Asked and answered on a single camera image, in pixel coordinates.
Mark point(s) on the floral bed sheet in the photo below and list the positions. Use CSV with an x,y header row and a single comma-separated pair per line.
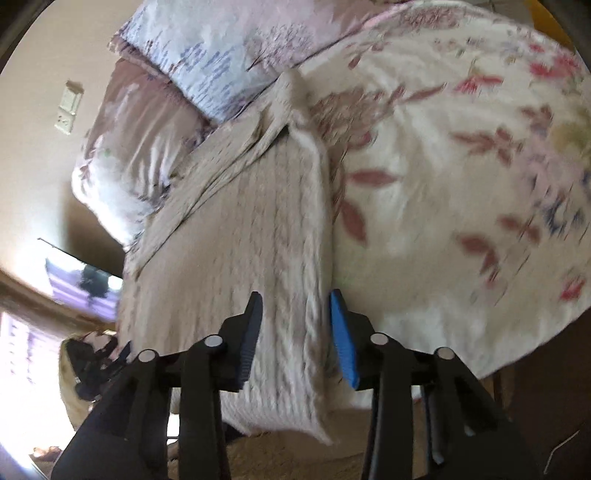
x,y
461,184

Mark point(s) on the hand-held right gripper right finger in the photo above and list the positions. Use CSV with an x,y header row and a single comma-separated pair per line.
x,y
344,341

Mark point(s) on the beige knitted blanket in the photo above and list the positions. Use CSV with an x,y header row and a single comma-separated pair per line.
x,y
258,230

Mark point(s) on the pink floral comforter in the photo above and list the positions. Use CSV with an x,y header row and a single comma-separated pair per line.
x,y
134,152

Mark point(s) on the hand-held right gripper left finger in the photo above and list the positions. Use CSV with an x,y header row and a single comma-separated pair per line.
x,y
247,344

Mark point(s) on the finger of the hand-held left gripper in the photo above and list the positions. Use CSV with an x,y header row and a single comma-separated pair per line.
x,y
99,362

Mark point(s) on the wall-mounted television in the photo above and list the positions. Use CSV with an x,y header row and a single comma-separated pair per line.
x,y
81,288

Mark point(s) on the white wall switch plate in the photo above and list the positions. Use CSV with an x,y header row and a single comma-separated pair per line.
x,y
68,107

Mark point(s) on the white and blue patterned pillow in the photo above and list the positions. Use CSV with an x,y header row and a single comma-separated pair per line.
x,y
221,50

